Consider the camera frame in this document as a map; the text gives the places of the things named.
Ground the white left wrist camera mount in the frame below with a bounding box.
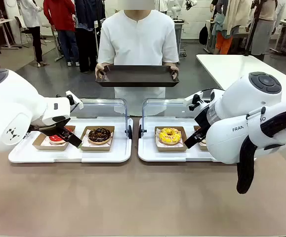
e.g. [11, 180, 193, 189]
[65, 90, 84, 110]

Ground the person right hand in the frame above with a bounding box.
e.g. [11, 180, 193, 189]
[95, 62, 112, 81]

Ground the bystander in grey skirt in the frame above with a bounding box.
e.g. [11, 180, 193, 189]
[249, 0, 281, 56]

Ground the person in white shirt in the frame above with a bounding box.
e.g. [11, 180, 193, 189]
[97, 0, 180, 117]

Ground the white plastic display tray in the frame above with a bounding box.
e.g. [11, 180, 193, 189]
[8, 116, 133, 163]
[137, 116, 232, 163]

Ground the yellow sprinkled donut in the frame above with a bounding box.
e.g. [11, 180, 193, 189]
[158, 127, 182, 146]

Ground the brown cardboard donut box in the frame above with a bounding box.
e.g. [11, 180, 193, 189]
[154, 126, 189, 153]

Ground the dark brown serving tray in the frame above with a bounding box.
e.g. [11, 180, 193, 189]
[95, 64, 180, 88]

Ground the black cable sleeve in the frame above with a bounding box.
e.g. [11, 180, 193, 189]
[236, 105, 286, 195]

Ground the black camera pole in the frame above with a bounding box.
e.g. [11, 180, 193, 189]
[243, 0, 260, 58]

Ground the bystander in red sweater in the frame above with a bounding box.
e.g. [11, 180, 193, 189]
[43, 0, 81, 67]

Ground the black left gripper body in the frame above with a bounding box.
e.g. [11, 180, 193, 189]
[28, 115, 71, 135]

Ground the person left hand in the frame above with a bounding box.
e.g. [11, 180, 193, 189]
[168, 63, 181, 81]

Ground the bystander in orange shorts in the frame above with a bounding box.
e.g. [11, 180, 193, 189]
[210, 0, 243, 55]

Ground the white side table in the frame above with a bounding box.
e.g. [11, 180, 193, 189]
[196, 53, 286, 99]

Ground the white background desk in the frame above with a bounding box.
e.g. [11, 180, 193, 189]
[0, 18, 23, 50]

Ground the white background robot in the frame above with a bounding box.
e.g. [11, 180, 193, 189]
[169, 0, 198, 19]

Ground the chocolate glazed donut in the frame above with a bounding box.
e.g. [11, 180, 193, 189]
[87, 126, 112, 145]

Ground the chocolate sprinkled donut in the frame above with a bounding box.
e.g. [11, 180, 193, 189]
[193, 125, 209, 152]

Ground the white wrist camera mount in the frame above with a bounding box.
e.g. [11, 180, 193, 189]
[183, 91, 204, 111]
[65, 90, 84, 110]

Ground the bystander in white coat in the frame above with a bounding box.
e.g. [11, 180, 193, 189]
[19, 0, 45, 68]

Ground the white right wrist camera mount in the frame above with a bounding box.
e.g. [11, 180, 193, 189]
[183, 91, 204, 111]

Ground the dark office chair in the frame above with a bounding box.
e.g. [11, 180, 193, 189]
[14, 16, 32, 49]

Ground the clear plastic hinged cover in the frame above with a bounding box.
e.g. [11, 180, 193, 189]
[139, 97, 209, 139]
[70, 98, 133, 140]

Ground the black backpack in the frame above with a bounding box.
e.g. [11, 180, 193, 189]
[199, 24, 209, 46]

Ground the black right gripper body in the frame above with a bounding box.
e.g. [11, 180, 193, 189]
[194, 105, 211, 135]

